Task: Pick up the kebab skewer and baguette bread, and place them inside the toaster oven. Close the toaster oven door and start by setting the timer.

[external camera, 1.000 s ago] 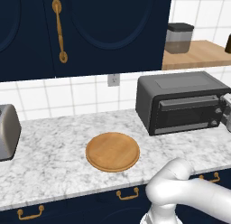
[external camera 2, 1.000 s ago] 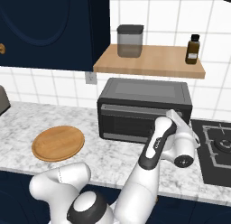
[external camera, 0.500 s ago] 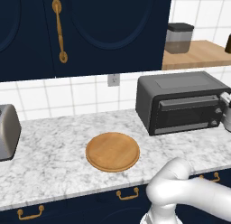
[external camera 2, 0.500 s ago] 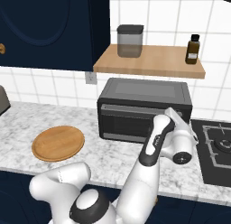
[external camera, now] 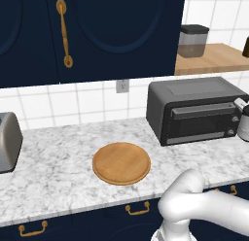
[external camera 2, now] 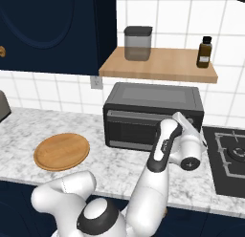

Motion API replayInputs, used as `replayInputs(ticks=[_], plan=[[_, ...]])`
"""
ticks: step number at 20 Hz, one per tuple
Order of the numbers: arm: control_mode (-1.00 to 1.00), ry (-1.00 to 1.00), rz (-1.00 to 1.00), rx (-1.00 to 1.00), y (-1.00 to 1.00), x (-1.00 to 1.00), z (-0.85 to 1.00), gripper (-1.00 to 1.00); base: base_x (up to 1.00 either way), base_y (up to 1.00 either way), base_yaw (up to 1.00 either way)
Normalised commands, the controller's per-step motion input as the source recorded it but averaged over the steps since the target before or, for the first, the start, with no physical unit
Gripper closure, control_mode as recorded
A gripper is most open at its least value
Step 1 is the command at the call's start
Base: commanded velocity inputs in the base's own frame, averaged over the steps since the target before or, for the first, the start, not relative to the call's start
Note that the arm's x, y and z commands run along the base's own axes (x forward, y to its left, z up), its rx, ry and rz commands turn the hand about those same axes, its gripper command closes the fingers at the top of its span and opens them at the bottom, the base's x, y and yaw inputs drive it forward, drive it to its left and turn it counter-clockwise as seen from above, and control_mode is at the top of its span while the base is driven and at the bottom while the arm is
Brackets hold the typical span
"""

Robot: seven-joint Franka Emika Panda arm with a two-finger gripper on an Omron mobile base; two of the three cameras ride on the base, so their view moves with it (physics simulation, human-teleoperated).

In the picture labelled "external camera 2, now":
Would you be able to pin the round wooden cutting board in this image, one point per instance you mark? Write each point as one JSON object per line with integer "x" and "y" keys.
{"x": 61, "y": 151}

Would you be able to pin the brown bottle with black cap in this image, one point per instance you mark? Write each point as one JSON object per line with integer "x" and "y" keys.
{"x": 204, "y": 54}

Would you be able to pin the navy base cupboards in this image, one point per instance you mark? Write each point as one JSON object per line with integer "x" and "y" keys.
{"x": 16, "y": 202}

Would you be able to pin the white wall socket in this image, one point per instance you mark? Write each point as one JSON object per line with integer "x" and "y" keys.
{"x": 96, "y": 82}

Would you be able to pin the grey toaster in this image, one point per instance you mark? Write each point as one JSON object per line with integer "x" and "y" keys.
{"x": 4, "y": 107}

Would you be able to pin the navy wall cupboard door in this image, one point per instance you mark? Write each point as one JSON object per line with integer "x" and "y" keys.
{"x": 51, "y": 30}

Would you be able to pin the black hob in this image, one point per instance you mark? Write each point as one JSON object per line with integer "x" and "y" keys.
{"x": 231, "y": 161}

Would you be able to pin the toaster oven glass door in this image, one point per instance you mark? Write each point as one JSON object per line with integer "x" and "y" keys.
{"x": 130, "y": 131}

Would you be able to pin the grey jar with black lid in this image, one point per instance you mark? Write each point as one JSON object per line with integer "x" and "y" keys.
{"x": 137, "y": 45}

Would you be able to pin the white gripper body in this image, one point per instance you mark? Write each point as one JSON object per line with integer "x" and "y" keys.
{"x": 189, "y": 123}

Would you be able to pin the wooden wall shelf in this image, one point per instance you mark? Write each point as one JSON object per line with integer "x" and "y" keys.
{"x": 166, "y": 66}

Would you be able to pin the black toaster oven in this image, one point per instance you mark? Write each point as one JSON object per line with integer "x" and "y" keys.
{"x": 150, "y": 96}

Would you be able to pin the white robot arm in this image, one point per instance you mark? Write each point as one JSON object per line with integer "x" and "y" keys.
{"x": 150, "y": 189}

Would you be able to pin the round wooden cupboard knob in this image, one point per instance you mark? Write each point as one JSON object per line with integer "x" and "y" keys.
{"x": 1, "y": 51}

